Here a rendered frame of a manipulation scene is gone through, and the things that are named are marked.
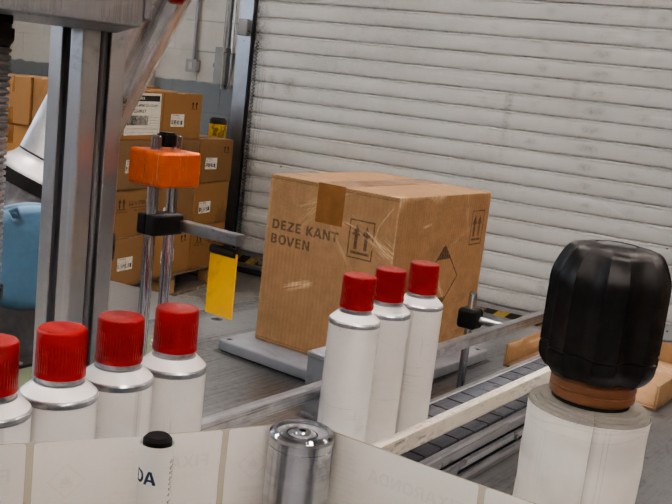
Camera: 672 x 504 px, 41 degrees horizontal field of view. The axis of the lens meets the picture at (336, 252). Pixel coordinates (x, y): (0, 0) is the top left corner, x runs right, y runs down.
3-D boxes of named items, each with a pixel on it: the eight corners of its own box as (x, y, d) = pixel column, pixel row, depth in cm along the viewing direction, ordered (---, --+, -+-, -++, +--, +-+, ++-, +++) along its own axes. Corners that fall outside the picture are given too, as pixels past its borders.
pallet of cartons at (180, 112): (99, 319, 445) (115, 87, 424) (-27, 287, 478) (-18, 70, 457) (226, 283, 553) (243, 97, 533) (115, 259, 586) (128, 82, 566)
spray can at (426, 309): (409, 451, 98) (433, 270, 94) (370, 436, 101) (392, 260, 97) (433, 439, 102) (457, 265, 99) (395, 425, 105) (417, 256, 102)
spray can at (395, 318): (374, 468, 93) (399, 276, 89) (334, 452, 96) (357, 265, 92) (401, 455, 97) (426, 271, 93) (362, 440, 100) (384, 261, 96)
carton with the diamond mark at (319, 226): (377, 379, 131) (400, 197, 126) (253, 338, 145) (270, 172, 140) (470, 344, 156) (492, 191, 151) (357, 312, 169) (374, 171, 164)
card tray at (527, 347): (654, 411, 138) (659, 386, 137) (502, 365, 153) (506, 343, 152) (706, 374, 162) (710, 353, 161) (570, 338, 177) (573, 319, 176)
